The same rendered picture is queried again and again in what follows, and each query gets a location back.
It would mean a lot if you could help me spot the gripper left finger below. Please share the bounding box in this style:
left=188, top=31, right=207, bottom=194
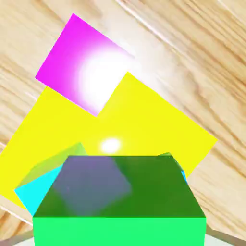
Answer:
left=11, top=230, right=35, bottom=246

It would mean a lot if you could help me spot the small cyan cube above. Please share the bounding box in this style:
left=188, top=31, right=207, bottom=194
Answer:
left=14, top=142, right=188, bottom=218

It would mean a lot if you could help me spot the small green cube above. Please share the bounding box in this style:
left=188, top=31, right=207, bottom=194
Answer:
left=32, top=155, right=207, bottom=246

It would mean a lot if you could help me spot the large yellow box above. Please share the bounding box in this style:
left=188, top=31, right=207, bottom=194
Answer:
left=0, top=72, right=219, bottom=211

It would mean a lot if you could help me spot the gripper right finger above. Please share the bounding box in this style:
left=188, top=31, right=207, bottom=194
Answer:
left=204, top=229, right=238, bottom=246

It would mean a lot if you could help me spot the small magenta cube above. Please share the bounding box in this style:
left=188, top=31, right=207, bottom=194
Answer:
left=34, top=13, right=135, bottom=118

